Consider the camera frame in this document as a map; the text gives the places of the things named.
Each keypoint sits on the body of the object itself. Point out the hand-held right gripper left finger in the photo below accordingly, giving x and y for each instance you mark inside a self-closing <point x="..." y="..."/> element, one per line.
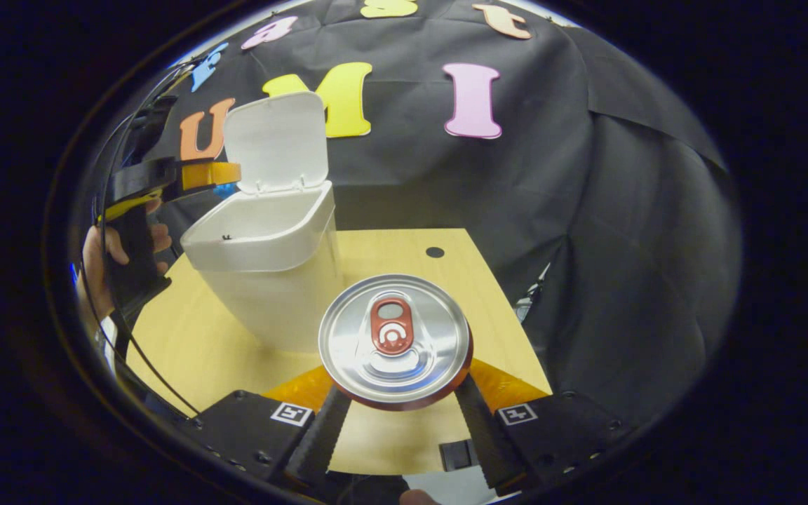
<point x="320" y="442"/>

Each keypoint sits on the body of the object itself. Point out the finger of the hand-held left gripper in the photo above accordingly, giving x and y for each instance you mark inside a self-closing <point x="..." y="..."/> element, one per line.
<point x="144" y="179"/>

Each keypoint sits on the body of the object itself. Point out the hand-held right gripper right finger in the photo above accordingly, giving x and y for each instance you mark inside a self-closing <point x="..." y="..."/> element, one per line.
<point x="481" y="435"/>

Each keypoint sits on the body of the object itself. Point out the blue paper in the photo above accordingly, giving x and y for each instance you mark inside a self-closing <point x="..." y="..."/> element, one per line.
<point x="225" y="190"/>

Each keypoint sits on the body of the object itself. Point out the red pop can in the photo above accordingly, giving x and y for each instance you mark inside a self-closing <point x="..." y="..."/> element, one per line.
<point x="393" y="344"/>

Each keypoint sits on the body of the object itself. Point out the white desktop garbage bin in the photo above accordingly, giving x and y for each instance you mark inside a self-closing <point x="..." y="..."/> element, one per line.
<point x="264" y="238"/>

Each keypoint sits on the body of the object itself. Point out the small black box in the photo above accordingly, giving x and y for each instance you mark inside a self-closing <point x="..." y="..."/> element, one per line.
<point x="458" y="454"/>

